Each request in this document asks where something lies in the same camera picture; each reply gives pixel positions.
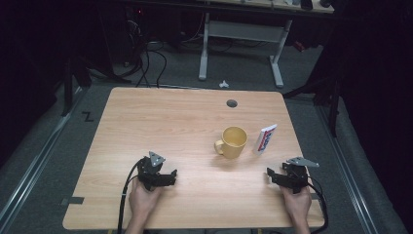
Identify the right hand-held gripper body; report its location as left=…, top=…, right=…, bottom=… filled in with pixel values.
left=281, top=156, right=320, bottom=195

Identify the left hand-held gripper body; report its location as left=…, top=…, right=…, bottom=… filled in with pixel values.
left=135, top=150, right=168, bottom=192

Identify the white red blue toothpaste tube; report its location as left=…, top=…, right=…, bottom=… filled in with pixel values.
left=252, top=123, right=279, bottom=156

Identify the yellow mug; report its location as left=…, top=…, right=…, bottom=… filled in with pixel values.
left=213, top=126, right=248, bottom=160

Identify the person's right hand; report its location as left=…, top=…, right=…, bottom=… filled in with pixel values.
left=280, top=185, right=313, bottom=226

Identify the person's left hand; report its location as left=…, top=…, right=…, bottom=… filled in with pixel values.
left=129, top=177, right=164, bottom=223

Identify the grey tape strip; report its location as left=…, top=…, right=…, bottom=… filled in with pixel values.
left=59, top=196, right=86, bottom=207

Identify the black metal stand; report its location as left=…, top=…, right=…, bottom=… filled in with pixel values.
left=282, top=69, right=344, bottom=138
left=59, top=57, right=94, bottom=117

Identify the white-framed wooden desk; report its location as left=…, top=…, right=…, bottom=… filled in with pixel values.
left=197, top=0, right=336, bottom=89

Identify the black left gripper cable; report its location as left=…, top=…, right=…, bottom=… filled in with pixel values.
left=116, top=157, right=144, bottom=234

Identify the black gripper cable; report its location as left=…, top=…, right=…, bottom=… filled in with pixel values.
left=306, top=176, right=329, bottom=234
left=116, top=157, right=144, bottom=234

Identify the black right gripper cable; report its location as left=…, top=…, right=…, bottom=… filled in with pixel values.
left=306, top=176, right=329, bottom=234

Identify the metal floor rail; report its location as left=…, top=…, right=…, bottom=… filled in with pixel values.
left=315, top=104, right=380, bottom=234
left=0, top=86, right=86, bottom=230

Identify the bundle of black floor cables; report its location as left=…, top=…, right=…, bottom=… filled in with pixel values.
left=121, top=9, right=169, bottom=90

